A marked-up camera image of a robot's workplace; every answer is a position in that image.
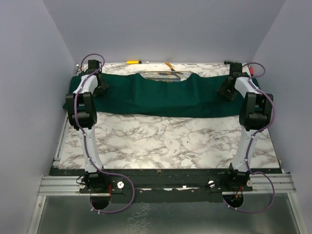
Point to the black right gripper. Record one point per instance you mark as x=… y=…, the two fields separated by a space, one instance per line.
x=222 y=89

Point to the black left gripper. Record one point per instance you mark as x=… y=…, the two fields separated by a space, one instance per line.
x=103 y=87

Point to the dark green surgical cloth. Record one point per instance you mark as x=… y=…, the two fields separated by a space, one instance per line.
x=195 y=97

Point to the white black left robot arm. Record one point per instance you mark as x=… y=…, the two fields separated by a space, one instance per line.
x=82 y=116

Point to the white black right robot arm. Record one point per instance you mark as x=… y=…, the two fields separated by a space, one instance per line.
x=255 y=116

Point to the steel mesh instrument tray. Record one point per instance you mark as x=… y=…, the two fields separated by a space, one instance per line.
x=166 y=76

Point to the yellow black needle-nose pliers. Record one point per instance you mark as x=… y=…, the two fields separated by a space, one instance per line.
x=170 y=69

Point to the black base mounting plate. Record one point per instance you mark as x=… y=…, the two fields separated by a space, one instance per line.
x=160 y=185

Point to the yellow handled screwdriver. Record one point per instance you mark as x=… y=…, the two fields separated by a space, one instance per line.
x=131 y=62

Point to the aluminium extrusion rail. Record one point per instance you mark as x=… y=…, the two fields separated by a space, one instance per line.
x=67 y=186

